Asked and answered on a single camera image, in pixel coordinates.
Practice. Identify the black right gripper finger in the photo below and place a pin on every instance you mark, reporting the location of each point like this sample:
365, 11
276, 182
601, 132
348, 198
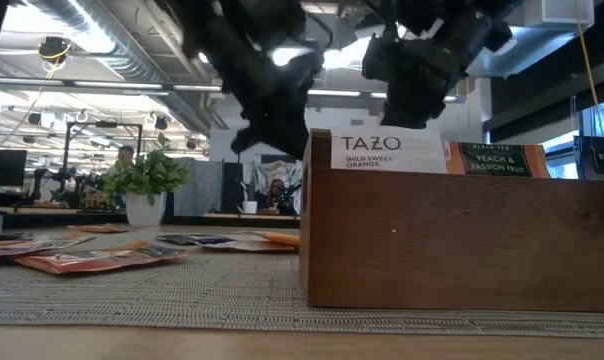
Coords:
401, 110
427, 107

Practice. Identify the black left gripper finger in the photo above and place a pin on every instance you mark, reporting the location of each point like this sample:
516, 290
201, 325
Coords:
252, 137
289, 137

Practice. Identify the peach passion fruit tea packet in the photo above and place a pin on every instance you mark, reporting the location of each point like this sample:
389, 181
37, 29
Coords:
27, 248
497, 160
97, 261

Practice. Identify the dark purple blackcurrant tea packet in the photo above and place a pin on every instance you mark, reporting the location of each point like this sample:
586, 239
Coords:
7, 236
192, 239
602, 157

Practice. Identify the wooden three-compartment box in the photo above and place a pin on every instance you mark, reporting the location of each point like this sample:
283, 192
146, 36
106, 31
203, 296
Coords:
432, 240

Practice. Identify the small red tea packet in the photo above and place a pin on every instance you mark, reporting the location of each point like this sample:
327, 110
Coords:
102, 229

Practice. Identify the pale teal drape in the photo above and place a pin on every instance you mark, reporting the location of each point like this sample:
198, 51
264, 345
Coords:
262, 172

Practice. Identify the black panel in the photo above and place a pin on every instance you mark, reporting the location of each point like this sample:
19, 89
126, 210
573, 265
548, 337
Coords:
232, 185

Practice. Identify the person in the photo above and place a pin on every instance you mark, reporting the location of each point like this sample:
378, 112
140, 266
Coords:
277, 190
126, 157

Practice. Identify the linear ceiling light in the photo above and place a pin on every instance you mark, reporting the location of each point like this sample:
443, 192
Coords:
332, 93
117, 85

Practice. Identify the small white plant pot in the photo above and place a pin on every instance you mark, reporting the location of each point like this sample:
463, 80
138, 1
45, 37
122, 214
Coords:
250, 206

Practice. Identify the grey partition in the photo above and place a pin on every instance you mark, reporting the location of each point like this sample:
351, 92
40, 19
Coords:
199, 187

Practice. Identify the black ceiling spotlight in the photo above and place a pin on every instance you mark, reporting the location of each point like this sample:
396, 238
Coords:
34, 119
161, 123

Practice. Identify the green plant in white pot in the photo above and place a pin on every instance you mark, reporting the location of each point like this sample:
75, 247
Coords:
144, 210

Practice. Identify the window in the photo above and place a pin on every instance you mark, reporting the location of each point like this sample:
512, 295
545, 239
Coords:
562, 160

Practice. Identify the grey woven placemat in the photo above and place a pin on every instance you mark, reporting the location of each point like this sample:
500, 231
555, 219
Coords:
182, 295

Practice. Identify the black background robot arms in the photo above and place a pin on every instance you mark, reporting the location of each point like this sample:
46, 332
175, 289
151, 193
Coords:
72, 192

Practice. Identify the long background table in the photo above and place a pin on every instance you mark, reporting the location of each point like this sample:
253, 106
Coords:
57, 218

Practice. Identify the black background monitor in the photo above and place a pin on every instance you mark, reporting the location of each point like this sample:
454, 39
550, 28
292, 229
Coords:
4, 167

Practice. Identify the rectangular silver ventilation duct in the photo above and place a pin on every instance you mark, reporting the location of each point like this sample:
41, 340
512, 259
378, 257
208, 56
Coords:
542, 50

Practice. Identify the black station frame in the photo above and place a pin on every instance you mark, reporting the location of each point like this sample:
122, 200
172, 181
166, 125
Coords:
102, 124

